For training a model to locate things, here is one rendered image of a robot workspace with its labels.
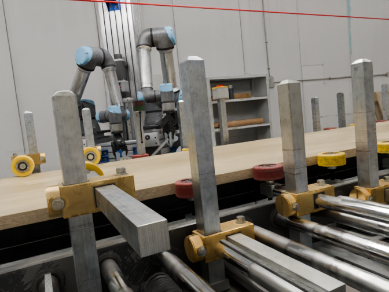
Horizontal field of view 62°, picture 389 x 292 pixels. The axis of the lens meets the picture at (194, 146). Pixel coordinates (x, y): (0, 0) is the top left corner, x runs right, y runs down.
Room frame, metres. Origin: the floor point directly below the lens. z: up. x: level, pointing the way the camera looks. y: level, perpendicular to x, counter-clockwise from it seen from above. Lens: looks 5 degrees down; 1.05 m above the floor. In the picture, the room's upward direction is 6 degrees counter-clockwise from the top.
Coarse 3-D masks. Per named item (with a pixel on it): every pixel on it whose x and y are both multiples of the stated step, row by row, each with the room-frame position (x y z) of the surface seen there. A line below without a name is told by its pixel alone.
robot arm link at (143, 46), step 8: (144, 32) 2.04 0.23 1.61; (144, 40) 2.03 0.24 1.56; (136, 48) 2.05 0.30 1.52; (144, 48) 2.03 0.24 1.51; (144, 56) 2.02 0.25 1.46; (144, 64) 2.00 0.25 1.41; (144, 72) 1.99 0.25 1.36; (144, 80) 1.97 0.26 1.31; (144, 88) 1.96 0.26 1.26; (152, 88) 1.98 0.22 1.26; (144, 96) 1.94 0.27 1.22; (152, 96) 1.94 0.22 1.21
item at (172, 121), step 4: (164, 112) 1.85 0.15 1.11; (168, 112) 1.84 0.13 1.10; (172, 112) 1.88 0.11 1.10; (176, 112) 1.90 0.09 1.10; (172, 116) 1.88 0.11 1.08; (176, 116) 1.89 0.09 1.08; (172, 120) 1.87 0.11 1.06; (176, 120) 1.89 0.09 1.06; (168, 124) 1.84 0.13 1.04; (172, 124) 1.85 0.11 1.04; (176, 124) 1.88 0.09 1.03; (164, 128) 1.87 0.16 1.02; (168, 128) 1.85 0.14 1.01; (176, 128) 1.88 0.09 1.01
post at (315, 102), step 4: (312, 100) 2.22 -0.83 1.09; (316, 100) 2.21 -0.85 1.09; (312, 104) 2.22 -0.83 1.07; (316, 104) 2.20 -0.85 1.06; (312, 108) 2.23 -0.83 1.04; (316, 108) 2.20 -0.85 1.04; (312, 112) 2.23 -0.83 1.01; (316, 112) 2.20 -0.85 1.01; (312, 116) 2.23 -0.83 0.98; (316, 116) 2.20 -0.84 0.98; (316, 120) 2.20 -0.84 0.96; (316, 124) 2.20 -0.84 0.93; (316, 128) 2.20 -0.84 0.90; (320, 128) 2.21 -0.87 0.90
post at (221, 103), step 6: (222, 102) 1.89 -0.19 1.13; (222, 108) 1.89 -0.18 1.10; (222, 114) 1.88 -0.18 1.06; (222, 120) 1.88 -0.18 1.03; (222, 126) 1.88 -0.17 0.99; (222, 132) 1.89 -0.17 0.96; (222, 138) 1.89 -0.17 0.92; (228, 138) 1.89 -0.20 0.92; (222, 144) 1.90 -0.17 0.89; (228, 144) 1.89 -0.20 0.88
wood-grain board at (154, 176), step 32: (352, 128) 1.92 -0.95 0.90; (384, 128) 1.70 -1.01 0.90; (128, 160) 1.41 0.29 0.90; (160, 160) 1.28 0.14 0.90; (224, 160) 1.09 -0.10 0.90; (256, 160) 1.02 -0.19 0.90; (0, 192) 0.91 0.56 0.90; (32, 192) 0.86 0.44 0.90; (160, 192) 0.77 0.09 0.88; (0, 224) 0.63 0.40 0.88
